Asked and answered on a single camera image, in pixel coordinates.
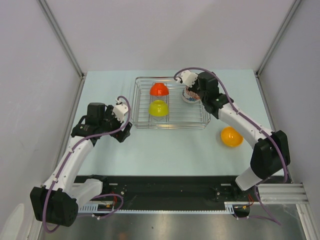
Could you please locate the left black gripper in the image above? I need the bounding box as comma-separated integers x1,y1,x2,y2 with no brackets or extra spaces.
98,105,132,142

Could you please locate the blue white patterned bowl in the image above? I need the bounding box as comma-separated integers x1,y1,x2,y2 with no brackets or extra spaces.
181,86,201,104

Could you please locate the yellow-green bowl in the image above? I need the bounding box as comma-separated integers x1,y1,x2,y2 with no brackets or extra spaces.
148,100,169,117

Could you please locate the red-orange bowl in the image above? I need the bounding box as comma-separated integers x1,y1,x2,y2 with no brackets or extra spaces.
149,82,169,97

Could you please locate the wire dish rack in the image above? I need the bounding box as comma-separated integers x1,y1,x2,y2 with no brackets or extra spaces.
131,76,211,129

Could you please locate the orange-yellow bowl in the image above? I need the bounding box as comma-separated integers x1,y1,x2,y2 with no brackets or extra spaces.
220,126,244,148

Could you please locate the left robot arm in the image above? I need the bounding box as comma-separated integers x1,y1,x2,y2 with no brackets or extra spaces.
30,96,132,227

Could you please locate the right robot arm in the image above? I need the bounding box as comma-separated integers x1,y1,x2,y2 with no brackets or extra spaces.
179,69,291,201

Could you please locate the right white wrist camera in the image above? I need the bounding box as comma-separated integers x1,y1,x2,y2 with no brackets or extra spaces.
174,70,198,88

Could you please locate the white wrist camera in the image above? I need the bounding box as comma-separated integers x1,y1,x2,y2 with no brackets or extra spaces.
174,70,198,88
112,100,131,123

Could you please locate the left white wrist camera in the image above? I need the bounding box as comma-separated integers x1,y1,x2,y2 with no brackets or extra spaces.
112,100,131,123

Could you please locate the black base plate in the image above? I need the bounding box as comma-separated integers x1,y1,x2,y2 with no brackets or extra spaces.
74,175,257,218

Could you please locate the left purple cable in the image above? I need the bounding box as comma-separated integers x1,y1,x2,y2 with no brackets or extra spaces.
42,95,132,234

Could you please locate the purple cable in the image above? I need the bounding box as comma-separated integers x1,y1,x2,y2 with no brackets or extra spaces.
173,66,288,226
42,95,132,234

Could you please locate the white cable duct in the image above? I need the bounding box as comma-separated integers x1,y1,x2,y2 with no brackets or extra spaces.
78,201,234,215

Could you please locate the aluminium frame rail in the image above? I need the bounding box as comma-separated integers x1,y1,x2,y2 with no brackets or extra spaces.
258,183,309,205

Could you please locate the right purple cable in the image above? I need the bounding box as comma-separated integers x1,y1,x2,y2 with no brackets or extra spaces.
173,66,288,226

